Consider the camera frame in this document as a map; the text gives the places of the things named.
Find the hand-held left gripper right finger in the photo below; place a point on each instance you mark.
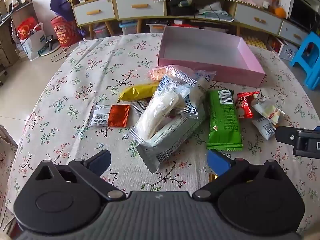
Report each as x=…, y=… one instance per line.
x=218, y=161

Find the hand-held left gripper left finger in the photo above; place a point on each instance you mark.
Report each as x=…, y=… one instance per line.
x=101, y=161

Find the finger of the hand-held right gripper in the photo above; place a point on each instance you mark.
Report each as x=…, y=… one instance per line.
x=283, y=135

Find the orange and white snack packet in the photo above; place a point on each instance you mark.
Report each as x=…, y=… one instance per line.
x=117, y=116

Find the red candy packet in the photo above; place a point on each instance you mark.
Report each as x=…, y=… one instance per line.
x=243, y=105

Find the blue label roll packet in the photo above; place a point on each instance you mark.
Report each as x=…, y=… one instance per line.
x=193, y=97

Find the clear white bread packet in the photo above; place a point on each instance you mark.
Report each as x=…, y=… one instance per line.
x=155, y=115

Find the yellow snack packet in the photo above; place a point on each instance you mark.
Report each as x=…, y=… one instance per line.
x=137, y=92

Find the pink cracker packet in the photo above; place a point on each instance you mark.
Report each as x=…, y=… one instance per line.
x=160, y=72

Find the pink cardboard box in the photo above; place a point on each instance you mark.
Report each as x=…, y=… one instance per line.
x=200, y=45

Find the gold foil wrapper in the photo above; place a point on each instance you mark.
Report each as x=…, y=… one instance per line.
x=212, y=178

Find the small white snack packet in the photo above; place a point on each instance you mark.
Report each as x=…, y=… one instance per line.
x=265, y=129

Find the small cream cake packet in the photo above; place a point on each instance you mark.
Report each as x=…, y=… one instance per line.
x=268, y=111

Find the green snack packet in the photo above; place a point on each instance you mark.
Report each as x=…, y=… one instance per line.
x=223, y=120

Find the grey snack packet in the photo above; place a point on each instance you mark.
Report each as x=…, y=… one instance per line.
x=170, y=140

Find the small brown and white packet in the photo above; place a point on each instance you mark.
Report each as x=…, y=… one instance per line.
x=140, y=105

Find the blue plastic stool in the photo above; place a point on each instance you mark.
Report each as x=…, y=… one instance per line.
x=308, y=60

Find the floral tablecloth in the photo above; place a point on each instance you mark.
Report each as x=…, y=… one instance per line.
x=75, y=85

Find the white patterned box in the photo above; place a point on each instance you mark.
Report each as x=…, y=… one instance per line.
x=285, y=50

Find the yellow egg tray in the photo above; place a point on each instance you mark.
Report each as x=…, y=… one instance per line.
x=255, y=42

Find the white drawer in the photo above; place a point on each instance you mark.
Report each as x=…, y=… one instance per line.
x=293, y=33
x=95, y=11
x=140, y=5
x=258, y=20

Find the black microwave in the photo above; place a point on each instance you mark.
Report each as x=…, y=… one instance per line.
x=303, y=12

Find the clear storage bin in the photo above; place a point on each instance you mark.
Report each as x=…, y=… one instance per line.
x=156, y=27
x=101, y=31

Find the white paper bag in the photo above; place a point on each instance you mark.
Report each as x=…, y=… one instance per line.
x=35, y=45

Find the red printed bag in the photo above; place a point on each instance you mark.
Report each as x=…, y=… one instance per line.
x=63, y=32

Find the blue lid storage bin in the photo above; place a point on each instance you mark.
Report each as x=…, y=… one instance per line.
x=130, y=27

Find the pile of white papers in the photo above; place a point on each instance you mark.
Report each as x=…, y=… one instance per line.
x=215, y=12

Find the wooden cabinet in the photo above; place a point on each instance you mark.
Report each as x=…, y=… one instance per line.
x=175, y=17

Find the red gift bag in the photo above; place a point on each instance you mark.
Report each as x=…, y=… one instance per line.
x=27, y=28

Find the purple hat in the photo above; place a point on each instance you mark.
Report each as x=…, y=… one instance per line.
x=61, y=5

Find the wooden shelf unit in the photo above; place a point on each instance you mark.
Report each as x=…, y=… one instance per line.
x=17, y=10

